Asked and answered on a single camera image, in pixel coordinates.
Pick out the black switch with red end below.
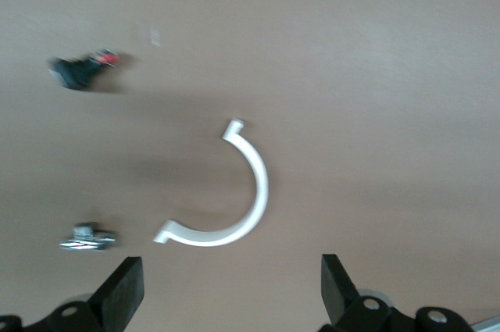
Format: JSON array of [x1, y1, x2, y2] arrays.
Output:
[[47, 48, 120, 91]]

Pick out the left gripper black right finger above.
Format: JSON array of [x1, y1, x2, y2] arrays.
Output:
[[320, 253, 392, 332]]

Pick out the white curved plastic clamp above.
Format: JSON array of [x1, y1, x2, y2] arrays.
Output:
[[152, 118, 270, 248]]

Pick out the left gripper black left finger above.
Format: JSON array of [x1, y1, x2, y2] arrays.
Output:
[[27, 256, 145, 332]]

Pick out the small silver metal connector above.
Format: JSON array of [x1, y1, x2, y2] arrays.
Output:
[[59, 222, 117, 252]]

